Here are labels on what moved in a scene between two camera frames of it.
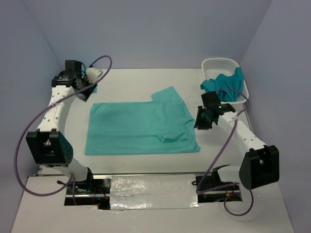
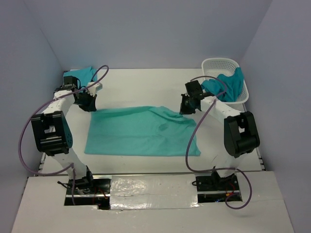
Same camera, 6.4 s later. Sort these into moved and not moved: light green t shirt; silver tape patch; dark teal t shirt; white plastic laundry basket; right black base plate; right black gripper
Moved: right black gripper; light green t shirt
Not moved: right black base plate; white plastic laundry basket; dark teal t shirt; silver tape patch
